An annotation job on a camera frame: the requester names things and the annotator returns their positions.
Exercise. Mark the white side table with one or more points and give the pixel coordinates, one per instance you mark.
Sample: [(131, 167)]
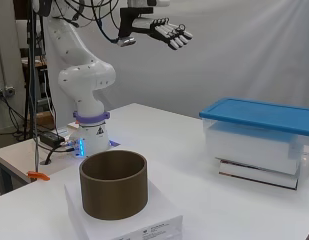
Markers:
[(14, 157)]

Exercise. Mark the stack of books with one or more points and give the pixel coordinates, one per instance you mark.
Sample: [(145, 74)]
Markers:
[(257, 176)]

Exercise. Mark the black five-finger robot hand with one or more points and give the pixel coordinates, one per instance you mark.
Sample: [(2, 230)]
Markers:
[(167, 31)]

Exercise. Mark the black upright pole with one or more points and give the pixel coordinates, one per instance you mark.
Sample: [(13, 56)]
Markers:
[(32, 83)]

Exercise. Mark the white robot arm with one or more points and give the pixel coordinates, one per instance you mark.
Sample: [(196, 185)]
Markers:
[(84, 76)]

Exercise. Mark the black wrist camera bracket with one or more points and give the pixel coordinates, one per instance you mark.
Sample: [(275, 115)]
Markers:
[(127, 20)]

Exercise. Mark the white hanging sheet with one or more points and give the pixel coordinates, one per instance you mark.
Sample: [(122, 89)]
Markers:
[(234, 50)]

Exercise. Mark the orange clamp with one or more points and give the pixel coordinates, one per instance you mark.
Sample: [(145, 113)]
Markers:
[(38, 175)]

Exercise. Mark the black power adapter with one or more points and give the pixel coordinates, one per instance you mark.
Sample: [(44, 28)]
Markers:
[(52, 137)]

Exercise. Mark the white flat box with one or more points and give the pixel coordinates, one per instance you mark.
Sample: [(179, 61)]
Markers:
[(160, 216)]

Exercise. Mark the clear box with blue lid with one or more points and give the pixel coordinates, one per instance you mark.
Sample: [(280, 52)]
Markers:
[(260, 115)]

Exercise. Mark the brown cardboard box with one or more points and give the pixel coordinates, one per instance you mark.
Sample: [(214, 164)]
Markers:
[(44, 120)]

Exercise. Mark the brown round tub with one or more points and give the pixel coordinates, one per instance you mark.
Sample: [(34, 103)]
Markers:
[(114, 195)]

